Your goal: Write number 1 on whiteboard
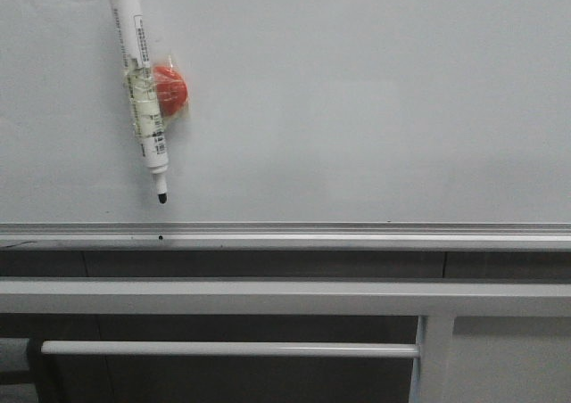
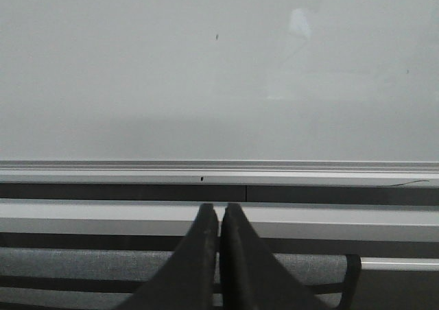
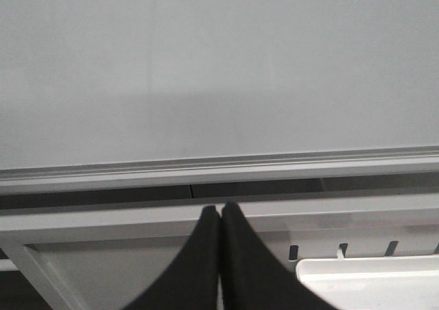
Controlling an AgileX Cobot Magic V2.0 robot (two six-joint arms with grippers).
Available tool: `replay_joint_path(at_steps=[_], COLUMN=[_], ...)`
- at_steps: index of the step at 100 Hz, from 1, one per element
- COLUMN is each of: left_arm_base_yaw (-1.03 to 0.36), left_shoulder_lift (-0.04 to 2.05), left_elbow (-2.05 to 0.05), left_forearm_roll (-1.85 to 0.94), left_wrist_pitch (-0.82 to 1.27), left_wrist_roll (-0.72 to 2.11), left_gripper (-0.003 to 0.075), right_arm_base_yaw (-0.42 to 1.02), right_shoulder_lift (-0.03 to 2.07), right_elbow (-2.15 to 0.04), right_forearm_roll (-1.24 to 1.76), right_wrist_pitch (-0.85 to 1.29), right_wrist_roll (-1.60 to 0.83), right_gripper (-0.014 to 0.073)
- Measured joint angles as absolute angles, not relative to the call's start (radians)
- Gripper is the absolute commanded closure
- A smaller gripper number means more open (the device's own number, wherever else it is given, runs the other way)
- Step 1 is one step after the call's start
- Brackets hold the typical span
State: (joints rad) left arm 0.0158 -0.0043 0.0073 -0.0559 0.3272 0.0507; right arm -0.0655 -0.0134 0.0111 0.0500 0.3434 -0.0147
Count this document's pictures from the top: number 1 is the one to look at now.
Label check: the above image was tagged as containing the red round magnet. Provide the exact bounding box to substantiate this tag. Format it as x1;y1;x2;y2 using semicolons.
153;53;191;127

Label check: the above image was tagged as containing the white whiteboard marker pen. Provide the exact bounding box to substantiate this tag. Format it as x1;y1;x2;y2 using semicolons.
109;0;169;204

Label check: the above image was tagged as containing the large white whiteboard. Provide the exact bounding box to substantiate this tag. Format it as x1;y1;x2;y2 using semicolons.
1;0;570;224

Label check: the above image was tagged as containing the white round crossbar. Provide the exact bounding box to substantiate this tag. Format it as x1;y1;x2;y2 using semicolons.
41;341;420;358

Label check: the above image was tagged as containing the aluminium whiteboard tray rail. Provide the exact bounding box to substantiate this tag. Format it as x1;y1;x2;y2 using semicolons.
1;222;570;251

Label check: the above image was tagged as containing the white metal stand frame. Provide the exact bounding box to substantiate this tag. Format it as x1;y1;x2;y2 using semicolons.
1;278;570;402

